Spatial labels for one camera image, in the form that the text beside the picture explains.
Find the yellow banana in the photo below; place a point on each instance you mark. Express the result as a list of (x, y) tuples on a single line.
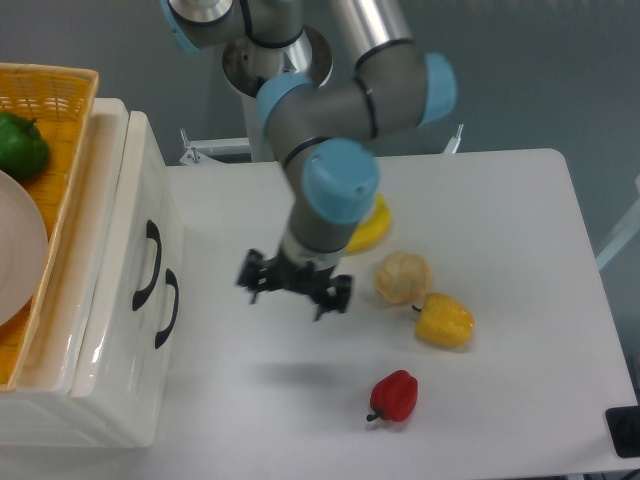
[(372, 230)]

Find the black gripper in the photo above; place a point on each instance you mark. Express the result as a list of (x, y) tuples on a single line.
[(258, 274)]

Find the white drawer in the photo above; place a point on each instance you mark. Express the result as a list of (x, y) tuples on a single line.
[(108, 372), (160, 301)]

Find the yellow bell pepper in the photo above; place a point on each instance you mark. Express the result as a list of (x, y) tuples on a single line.
[(444, 321)]

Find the round bread roll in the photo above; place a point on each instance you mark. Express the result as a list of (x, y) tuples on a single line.
[(403, 277)]

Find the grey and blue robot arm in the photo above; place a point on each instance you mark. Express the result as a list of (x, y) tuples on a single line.
[(317, 132)]

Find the red bell pepper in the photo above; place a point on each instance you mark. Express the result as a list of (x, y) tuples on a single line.
[(393, 398)]

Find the black device at table edge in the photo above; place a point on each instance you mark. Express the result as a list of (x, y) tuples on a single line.
[(623, 424)]

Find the green bell pepper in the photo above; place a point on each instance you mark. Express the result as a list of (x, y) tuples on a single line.
[(24, 153)]

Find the yellow woven basket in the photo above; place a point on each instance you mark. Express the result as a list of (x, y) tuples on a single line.
[(61, 99)]

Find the beige round plate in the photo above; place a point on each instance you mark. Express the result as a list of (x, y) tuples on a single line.
[(24, 245)]

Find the white plastic drawer cabinet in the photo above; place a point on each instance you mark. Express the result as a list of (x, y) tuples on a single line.
[(41, 411)]

